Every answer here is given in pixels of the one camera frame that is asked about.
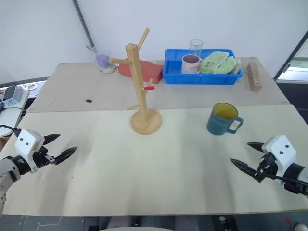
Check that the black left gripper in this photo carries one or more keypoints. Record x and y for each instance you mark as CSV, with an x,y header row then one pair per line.
x,y
41,158

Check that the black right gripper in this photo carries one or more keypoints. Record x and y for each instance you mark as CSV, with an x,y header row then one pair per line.
x,y
265,166

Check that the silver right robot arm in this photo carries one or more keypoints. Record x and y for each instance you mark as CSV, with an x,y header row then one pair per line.
x,y
294,171

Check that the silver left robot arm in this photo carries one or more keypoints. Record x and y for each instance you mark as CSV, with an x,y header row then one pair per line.
x,y
9,168

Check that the wooden mug tree stand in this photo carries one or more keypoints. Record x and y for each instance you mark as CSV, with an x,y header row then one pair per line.
x,y
146,121

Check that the clear cup with purple cloth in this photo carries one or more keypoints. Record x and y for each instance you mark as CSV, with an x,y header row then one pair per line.
x,y
103,63

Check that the clear glass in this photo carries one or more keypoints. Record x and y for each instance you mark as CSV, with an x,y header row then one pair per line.
x,y
196,47

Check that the teal mug with yellow inside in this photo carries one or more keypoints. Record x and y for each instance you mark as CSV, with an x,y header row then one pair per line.
x,y
217,125

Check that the small black chip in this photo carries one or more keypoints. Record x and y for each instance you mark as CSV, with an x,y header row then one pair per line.
x,y
88,100

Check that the white side table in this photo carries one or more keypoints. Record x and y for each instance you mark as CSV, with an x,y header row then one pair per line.
x,y
9,118

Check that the light blue device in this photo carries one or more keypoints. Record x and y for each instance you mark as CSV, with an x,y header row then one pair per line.
x,y
13,95

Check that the wooden block with holes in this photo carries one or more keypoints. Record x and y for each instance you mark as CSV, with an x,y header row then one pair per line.
x,y
254,77

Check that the white shoe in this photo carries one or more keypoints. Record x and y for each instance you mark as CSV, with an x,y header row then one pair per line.
x,y
302,227

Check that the blue plastic bin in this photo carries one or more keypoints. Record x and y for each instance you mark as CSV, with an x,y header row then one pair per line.
x,y
199,79

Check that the white cloth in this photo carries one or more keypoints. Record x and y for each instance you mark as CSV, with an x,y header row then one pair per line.
x,y
238,64

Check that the green cloth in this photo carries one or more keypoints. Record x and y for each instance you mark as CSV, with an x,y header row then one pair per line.
x,y
216,65

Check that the white mug with pink inside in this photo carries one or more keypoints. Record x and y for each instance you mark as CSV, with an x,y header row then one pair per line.
x,y
188,67

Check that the red folded cloth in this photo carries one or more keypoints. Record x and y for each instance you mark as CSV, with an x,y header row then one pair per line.
x,y
149,71

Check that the grey metal pole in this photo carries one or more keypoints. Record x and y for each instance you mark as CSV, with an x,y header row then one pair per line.
x,y
83,21

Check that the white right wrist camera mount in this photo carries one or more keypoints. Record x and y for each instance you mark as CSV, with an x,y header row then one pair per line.
x,y
281,149

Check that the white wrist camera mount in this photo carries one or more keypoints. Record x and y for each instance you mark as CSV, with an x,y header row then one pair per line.
x,y
26,142
281,149

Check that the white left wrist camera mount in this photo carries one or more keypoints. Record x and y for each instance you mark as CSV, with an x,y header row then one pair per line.
x,y
26,142

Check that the black window frame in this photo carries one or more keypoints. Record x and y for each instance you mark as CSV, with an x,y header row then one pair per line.
x,y
290,55

